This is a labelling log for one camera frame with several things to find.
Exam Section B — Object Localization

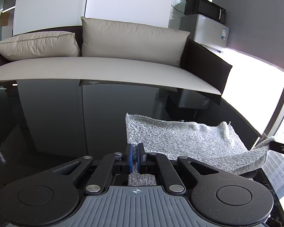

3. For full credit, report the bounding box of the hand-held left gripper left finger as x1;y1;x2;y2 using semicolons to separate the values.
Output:
47;143;134;195

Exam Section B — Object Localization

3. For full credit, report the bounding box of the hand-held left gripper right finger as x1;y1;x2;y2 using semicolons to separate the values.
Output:
137;142;228;195

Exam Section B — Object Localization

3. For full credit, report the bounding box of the grey fluffy towel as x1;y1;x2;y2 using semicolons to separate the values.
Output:
125;113;276;187

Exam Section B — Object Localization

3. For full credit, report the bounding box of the dark brown sofa beige seat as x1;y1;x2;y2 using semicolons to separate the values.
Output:
0;25;233;106

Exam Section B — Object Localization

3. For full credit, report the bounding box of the large beige cushion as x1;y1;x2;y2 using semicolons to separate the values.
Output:
80;16;190;68

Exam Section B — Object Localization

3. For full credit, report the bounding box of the silver fridge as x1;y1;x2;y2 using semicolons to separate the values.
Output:
180;14;230;54

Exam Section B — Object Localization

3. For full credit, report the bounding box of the small beige cushion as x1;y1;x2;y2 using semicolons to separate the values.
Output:
0;31;81;62

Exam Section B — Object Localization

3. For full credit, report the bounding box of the black microwave oven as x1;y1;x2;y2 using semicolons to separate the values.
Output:
185;0;226;24

